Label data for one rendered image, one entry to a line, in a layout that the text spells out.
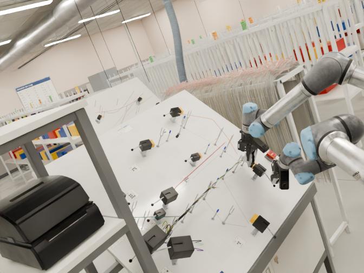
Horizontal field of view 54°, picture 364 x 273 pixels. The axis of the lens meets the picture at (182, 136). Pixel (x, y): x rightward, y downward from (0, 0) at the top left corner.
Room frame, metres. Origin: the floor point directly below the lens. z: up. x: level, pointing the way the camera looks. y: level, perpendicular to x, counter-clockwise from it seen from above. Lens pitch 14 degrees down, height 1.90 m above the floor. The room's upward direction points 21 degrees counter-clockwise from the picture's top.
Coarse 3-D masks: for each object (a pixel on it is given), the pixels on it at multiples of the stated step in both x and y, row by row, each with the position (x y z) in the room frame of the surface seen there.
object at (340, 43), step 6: (312, 42) 4.56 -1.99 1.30; (336, 42) 4.23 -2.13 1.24; (342, 42) 4.30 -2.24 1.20; (300, 48) 4.45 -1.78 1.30; (306, 48) 4.42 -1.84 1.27; (330, 48) 4.15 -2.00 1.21; (342, 48) 4.29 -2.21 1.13; (264, 54) 5.24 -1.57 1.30; (270, 54) 5.13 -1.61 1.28; (282, 54) 5.01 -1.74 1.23; (294, 54) 4.53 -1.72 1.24; (240, 66) 5.36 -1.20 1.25; (336, 84) 4.51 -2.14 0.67; (324, 90) 4.34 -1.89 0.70
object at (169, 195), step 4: (168, 188) 1.57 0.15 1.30; (172, 188) 1.57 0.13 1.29; (164, 192) 1.54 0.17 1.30; (168, 192) 1.55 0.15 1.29; (172, 192) 1.55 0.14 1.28; (176, 192) 1.56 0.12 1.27; (160, 196) 1.56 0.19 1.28; (164, 196) 1.53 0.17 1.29; (168, 196) 1.53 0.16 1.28; (172, 196) 1.53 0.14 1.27; (176, 196) 1.55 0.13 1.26; (164, 200) 1.54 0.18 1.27; (168, 200) 1.53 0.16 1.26; (172, 200) 1.56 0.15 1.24; (152, 204) 1.51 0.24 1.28; (164, 204) 1.59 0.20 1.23; (164, 208) 1.59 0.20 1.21; (168, 208) 1.59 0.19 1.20
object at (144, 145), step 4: (144, 140) 1.83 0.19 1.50; (148, 140) 1.84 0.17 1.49; (140, 144) 1.82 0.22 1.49; (144, 144) 1.81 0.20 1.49; (148, 144) 1.81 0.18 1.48; (152, 144) 1.82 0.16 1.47; (132, 148) 1.80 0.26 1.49; (140, 148) 1.82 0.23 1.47; (144, 148) 1.81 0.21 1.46; (148, 148) 1.83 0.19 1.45; (140, 152) 1.87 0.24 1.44; (144, 152) 1.85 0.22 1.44; (144, 156) 1.85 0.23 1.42
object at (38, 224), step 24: (24, 192) 1.07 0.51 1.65; (48, 192) 1.03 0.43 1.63; (72, 192) 1.05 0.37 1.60; (0, 216) 0.96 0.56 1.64; (24, 216) 0.94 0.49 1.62; (48, 216) 0.97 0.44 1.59; (72, 216) 1.00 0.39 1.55; (96, 216) 1.04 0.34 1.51; (0, 240) 1.05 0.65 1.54; (24, 240) 0.91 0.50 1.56; (48, 240) 0.92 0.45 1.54; (72, 240) 0.96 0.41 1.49; (48, 264) 0.90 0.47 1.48
